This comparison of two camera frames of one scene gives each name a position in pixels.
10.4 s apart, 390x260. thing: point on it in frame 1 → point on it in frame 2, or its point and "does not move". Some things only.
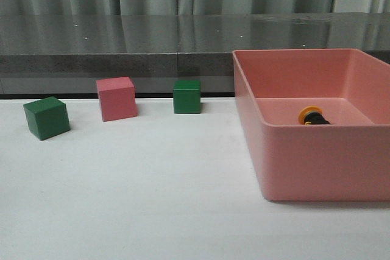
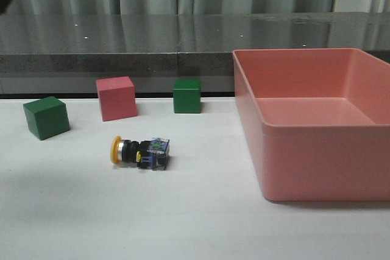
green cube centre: x=186 y=96 does not move
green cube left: x=47 y=117 does not move
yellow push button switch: x=312 y=115 → x=146 y=154
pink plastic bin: x=347 y=160 does not move
